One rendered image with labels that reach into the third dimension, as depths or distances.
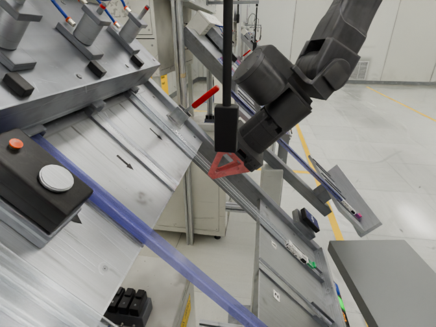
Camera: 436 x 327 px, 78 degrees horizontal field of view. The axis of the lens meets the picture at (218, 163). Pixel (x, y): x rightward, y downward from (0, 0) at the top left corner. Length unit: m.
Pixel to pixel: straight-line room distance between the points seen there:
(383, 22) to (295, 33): 2.09
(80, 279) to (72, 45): 0.25
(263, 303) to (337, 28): 0.39
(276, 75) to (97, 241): 0.30
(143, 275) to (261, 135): 0.50
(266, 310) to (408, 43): 8.46
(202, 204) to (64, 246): 1.36
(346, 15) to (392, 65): 8.19
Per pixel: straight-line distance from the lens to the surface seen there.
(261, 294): 0.43
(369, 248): 0.96
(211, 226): 1.67
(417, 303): 0.87
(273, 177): 0.82
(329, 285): 0.63
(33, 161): 0.24
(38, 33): 0.36
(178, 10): 1.29
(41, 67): 0.31
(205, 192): 1.54
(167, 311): 0.70
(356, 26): 0.46
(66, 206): 0.22
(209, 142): 0.56
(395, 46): 8.59
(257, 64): 0.38
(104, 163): 0.34
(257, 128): 0.43
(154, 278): 0.76
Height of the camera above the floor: 1.18
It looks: 26 degrees down
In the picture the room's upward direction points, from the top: straight up
